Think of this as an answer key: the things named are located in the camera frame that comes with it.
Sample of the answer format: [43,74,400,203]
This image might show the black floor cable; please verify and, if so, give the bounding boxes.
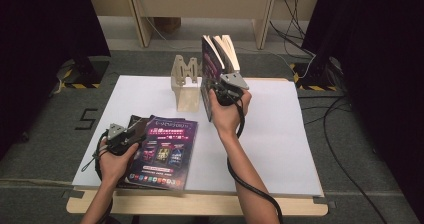
[298,95,389,224]

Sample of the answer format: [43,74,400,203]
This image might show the black wall cable bundle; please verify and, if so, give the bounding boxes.
[269,0,316,57]

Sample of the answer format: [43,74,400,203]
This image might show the wooden table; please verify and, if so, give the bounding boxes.
[66,77,329,217]

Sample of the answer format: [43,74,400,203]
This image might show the beige wooden desk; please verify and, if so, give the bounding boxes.
[83,0,324,50]

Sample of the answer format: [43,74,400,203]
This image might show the wooden expandable book rack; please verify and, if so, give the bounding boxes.
[170,54,203,113]

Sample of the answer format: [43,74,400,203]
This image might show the person's right hand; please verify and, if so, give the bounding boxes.
[208,88,253,137]

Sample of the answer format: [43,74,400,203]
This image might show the person's left hand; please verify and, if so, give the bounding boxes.
[98,143,140,186]

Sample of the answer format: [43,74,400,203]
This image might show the black curtain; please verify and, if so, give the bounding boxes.
[0,0,111,160]
[301,0,424,215]

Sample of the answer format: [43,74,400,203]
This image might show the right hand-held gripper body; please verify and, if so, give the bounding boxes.
[212,72,250,107]

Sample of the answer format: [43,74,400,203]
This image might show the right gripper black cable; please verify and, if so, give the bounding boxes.
[226,93,284,224]

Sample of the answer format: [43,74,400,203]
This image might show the white table sheet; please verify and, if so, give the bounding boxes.
[72,75,324,197]

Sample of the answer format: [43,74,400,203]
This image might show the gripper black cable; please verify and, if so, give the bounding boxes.
[79,132,114,224]
[226,93,284,224]

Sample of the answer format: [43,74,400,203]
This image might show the purple magazine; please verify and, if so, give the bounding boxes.
[124,116,199,191]
[200,34,226,122]

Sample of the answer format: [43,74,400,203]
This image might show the white magazine with picture grid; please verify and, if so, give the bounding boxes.
[213,34,241,74]

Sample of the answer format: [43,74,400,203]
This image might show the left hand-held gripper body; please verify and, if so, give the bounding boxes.
[99,123,137,157]

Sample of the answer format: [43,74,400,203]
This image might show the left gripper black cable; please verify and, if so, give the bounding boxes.
[79,132,114,224]

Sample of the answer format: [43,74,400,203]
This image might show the black stand base striped tape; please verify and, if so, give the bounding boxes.
[61,56,111,89]
[289,57,344,92]

